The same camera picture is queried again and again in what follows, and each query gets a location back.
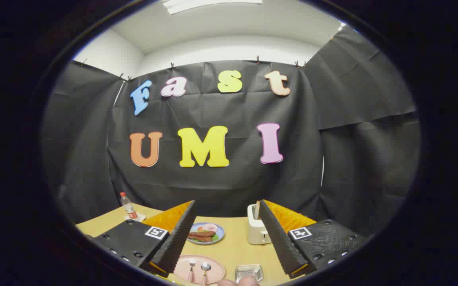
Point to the white square coaster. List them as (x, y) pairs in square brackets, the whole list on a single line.
[(140, 217)]

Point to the white toaster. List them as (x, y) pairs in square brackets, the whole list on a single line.
[(255, 232)]

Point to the clear square container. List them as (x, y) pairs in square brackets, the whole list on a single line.
[(249, 272)]

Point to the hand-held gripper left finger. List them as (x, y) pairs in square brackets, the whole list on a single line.
[(175, 242)]

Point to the clear plastic water bottle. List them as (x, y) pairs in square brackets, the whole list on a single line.
[(127, 208)]

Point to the pink round plate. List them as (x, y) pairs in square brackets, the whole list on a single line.
[(217, 272)]

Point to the pink ham slice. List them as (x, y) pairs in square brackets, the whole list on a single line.
[(210, 227)]

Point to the blue round plate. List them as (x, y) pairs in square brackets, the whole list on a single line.
[(220, 234)]

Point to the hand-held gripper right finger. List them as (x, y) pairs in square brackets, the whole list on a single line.
[(278, 242)]

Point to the brown meat strip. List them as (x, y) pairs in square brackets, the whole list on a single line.
[(202, 234), (200, 239)]

